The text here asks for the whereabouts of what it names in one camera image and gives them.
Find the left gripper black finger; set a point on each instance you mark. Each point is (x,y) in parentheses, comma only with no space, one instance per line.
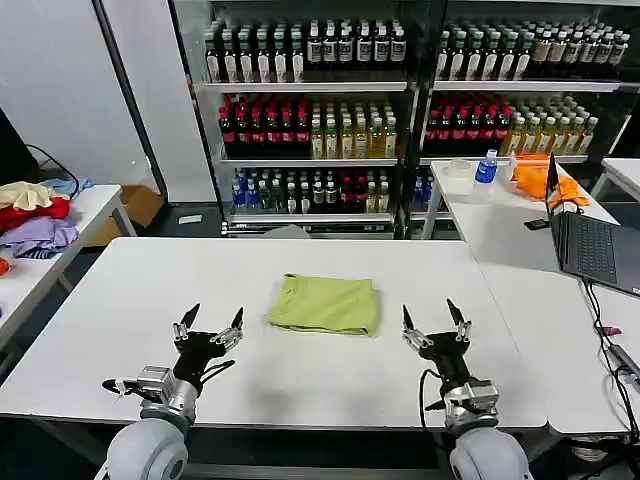
(232,335)
(182,327)

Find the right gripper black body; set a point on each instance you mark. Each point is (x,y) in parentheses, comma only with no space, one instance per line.
(447,357)

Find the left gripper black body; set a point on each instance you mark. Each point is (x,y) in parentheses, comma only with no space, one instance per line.
(197,350)

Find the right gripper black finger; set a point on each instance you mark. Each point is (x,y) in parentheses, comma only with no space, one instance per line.
(462,330)
(412,335)

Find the green cloth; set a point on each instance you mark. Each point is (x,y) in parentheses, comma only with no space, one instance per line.
(325,305)

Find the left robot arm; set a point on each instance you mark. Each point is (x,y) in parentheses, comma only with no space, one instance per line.
(145,450)

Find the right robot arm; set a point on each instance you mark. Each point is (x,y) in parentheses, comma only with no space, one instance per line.
(485,455)

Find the small white floor item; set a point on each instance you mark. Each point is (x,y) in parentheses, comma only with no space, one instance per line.
(190,219)

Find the white table with laptop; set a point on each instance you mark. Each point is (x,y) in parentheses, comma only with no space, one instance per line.
(500,225)

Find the grey chair back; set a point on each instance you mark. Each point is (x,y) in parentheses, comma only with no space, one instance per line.
(287,232)

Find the small black device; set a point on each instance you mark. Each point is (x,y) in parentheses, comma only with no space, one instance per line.
(536,224)

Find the cardboard box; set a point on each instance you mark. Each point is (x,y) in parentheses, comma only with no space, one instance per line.
(140,205)

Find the small pink item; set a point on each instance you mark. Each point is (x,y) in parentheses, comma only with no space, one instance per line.
(611,330)

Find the black laptop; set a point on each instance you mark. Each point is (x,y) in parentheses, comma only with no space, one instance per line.
(590,245)

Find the white side table with clothes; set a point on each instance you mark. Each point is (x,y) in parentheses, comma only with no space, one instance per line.
(95,200)

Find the white tape roll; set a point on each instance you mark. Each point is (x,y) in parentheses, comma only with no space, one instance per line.
(461,169)

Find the blue-label water bottle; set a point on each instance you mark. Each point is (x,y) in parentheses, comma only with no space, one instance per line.
(485,170)

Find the orange cloth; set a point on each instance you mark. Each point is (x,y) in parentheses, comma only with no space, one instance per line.
(530,180)

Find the purple cloth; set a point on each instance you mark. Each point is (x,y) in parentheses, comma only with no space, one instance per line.
(40,235)

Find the red cloth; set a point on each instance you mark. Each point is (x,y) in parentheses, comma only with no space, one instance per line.
(40,212)

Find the light blue cloth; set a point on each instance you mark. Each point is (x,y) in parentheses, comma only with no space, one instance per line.
(65,186)

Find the small orange item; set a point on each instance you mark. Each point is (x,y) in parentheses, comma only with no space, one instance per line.
(4,265)

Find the shelf rack with bottles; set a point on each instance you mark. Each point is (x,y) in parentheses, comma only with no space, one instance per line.
(525,85)
(310,160)

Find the cream cloth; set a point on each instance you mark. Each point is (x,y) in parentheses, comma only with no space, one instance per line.
(25,195)

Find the small white table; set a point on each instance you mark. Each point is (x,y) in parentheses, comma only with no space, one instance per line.
(622,167)

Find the black monitor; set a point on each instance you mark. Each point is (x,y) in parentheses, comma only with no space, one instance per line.
(15,155)

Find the black wall post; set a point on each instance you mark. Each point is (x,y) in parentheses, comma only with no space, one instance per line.
(131,102)

